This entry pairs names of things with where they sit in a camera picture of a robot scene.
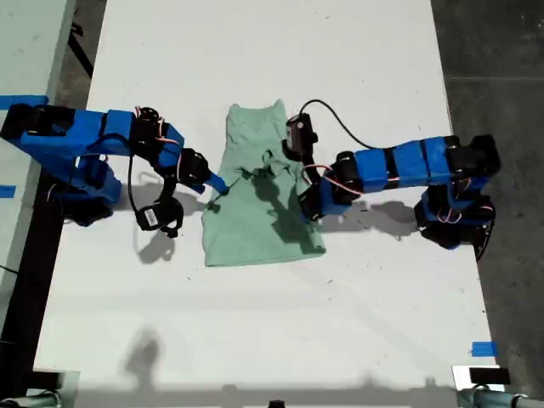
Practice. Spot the black camera stalk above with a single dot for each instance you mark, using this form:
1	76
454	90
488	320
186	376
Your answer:
309	172
166	189

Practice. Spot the pale side table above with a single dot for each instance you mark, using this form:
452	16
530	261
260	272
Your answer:
25	42

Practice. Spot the long blue tape strip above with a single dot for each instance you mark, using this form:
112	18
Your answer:
23	100

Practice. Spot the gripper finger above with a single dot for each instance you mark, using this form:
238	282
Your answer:
309	206

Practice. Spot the short blue tape strip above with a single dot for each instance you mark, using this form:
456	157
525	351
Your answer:
484	349
7	191

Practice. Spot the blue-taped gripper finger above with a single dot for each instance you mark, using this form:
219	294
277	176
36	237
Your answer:
217	182

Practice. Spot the black round object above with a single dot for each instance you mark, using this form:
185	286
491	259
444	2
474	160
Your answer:
276	404

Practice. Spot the small black box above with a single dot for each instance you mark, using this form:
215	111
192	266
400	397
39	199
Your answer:
489	375
44	379

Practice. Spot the black camera box with label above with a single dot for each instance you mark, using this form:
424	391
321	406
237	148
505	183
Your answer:
155	217

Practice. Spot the grey tube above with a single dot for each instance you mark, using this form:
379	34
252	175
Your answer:
497	399
30	401

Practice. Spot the pale green T-shirt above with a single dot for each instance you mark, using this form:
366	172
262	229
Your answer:
251	221

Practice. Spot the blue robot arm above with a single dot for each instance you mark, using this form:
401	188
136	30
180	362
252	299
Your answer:
404	166
64	136

